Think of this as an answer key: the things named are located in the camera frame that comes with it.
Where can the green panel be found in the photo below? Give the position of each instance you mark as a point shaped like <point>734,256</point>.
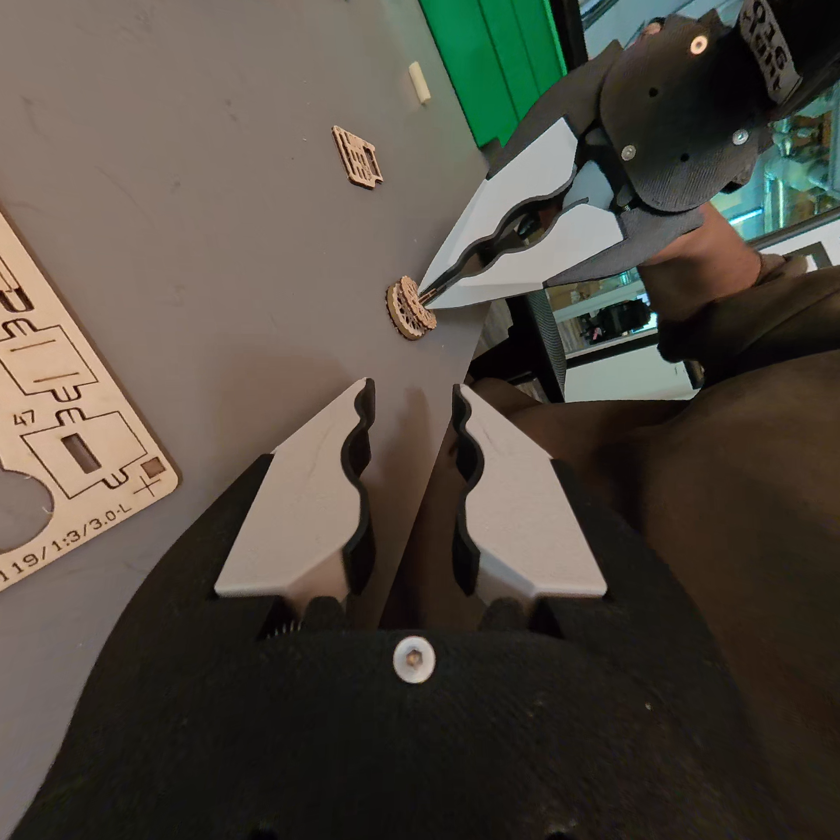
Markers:
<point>485,59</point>

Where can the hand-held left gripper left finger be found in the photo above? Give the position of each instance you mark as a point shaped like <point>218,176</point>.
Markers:
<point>295,518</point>

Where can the small white plastic piece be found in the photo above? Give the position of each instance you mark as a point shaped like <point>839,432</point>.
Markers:
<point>418,82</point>

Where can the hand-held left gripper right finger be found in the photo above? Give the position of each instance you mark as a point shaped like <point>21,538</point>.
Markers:
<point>531,525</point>

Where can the small wooden cutout sheet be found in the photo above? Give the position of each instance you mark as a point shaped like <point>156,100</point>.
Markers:
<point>351,154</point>

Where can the wooden sheet with round holes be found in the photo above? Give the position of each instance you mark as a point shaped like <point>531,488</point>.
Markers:
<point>65,394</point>

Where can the glass display case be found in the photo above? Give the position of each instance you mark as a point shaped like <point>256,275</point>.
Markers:
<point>800,170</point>

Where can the black framed white sign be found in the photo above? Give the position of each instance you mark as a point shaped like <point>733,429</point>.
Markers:
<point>820,256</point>

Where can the wooden gear wheel with axle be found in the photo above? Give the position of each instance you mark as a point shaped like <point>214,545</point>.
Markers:
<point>403,312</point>

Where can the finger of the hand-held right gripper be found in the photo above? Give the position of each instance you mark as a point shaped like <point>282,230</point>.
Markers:
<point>525,174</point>
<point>564,253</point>

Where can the person's right forearm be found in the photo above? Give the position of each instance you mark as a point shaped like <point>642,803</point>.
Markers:
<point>754,308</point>

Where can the white cabinet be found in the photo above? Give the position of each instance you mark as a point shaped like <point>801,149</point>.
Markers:
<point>623,380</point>

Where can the grey desk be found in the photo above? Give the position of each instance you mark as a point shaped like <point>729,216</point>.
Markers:
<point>197,262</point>

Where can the person's brown shirt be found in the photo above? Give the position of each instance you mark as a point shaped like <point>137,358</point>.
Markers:
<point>722,525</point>

